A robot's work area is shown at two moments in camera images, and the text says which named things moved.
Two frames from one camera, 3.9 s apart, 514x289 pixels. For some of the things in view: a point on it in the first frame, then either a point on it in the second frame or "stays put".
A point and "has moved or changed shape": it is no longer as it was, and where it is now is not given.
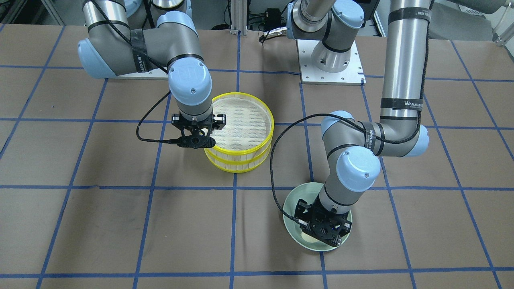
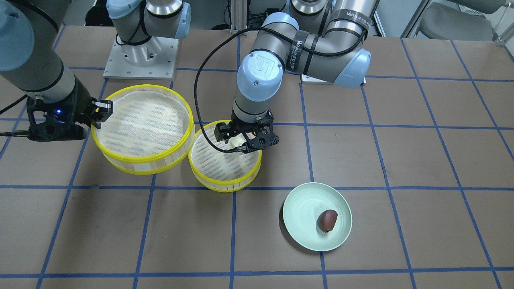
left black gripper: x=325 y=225 to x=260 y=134
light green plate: x=307 y=192 stays put
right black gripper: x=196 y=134 to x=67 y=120
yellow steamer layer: x=249 y=129 has moved or changed shape
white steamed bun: x=308 y=238 to x=236 y=141
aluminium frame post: x=239 y=17 stays put
